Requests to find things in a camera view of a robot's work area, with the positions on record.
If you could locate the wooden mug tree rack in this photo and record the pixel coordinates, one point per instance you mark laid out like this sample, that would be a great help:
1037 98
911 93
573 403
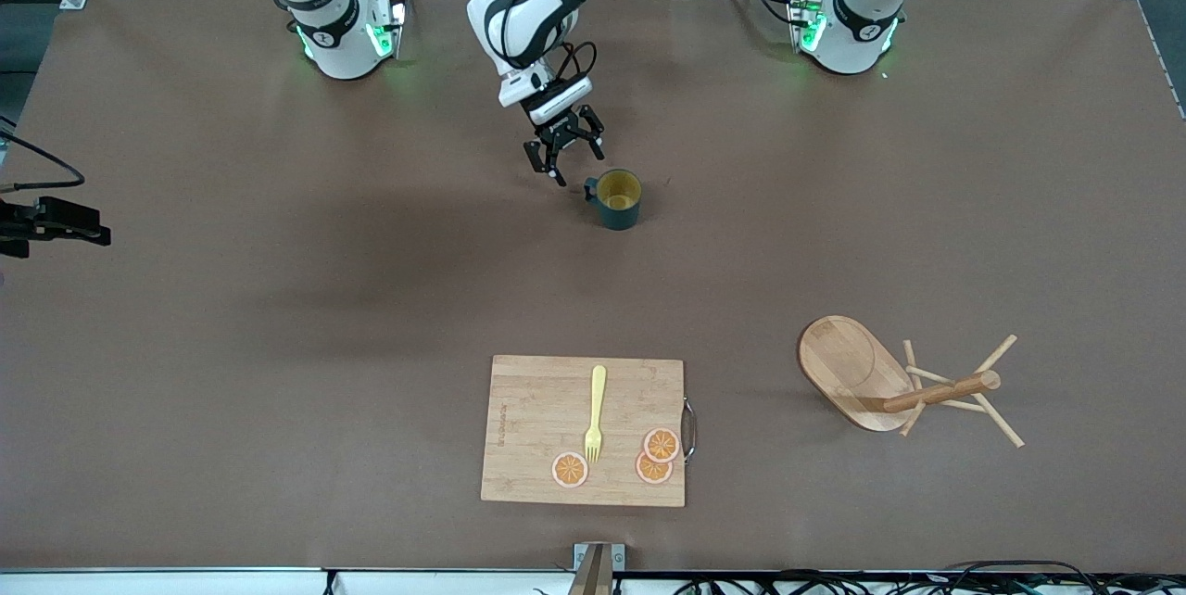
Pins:
839 359

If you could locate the bamboo cutting board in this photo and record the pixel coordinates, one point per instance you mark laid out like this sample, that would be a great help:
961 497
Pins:
537 410

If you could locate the dark teal mug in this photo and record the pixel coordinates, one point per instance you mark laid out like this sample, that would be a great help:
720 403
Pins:
619 215

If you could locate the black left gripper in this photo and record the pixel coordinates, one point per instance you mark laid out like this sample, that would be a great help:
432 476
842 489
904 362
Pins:
559 131

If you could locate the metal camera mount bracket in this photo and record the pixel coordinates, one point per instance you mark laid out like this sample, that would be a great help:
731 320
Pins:
618 556

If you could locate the yellow plastic fork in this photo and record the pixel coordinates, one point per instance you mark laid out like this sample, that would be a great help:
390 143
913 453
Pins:
599 391

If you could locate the orange slice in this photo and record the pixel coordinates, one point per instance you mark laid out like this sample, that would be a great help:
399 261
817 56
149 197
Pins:
570 470
649 474
662 445

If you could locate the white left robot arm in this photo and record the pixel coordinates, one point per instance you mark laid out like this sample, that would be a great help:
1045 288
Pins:
528 20

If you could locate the white table edge rail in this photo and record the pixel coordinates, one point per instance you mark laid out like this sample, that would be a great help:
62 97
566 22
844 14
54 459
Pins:
139 584

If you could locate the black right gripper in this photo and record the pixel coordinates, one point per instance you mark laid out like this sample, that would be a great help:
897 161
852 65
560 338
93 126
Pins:
26 222

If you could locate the brown table cover sheet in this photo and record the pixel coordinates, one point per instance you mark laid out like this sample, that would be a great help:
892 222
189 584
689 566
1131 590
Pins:
278 437

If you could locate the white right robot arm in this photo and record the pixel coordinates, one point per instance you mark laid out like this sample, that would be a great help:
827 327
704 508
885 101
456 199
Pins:
338 48

